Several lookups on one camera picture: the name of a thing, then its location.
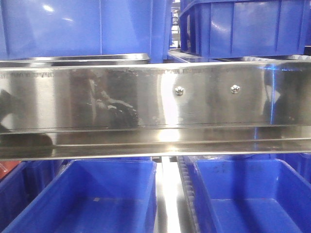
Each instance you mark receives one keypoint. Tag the far left lower blue bin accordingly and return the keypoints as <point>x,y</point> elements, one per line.
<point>22,185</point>

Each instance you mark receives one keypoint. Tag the left rail screw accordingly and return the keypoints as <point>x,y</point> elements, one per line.
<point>179,91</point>

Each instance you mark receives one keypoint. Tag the upper left blue bin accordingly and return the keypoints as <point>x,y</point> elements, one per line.
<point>45,28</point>

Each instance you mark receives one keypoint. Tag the stainless steel shelf rail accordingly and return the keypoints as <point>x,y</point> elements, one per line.
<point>132,110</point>

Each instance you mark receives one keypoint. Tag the rail screw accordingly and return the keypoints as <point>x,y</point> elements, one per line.
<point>235,89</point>
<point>179,91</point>

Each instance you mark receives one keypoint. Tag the blue bin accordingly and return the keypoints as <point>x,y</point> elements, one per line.
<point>45,28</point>
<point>237,28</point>
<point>22,185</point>
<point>94,196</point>
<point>249,196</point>

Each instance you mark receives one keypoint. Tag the right rail screw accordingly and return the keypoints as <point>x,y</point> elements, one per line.
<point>235,89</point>

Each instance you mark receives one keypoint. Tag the lower right blue bin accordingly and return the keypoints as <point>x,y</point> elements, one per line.
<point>249,196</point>

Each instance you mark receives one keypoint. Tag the steel roller track divider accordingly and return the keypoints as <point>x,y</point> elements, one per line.
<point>172,215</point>

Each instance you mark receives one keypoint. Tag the silver metal tray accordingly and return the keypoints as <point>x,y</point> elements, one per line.
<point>86,60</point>

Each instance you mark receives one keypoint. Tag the upper right blue bin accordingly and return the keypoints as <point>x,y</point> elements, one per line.
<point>237,28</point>

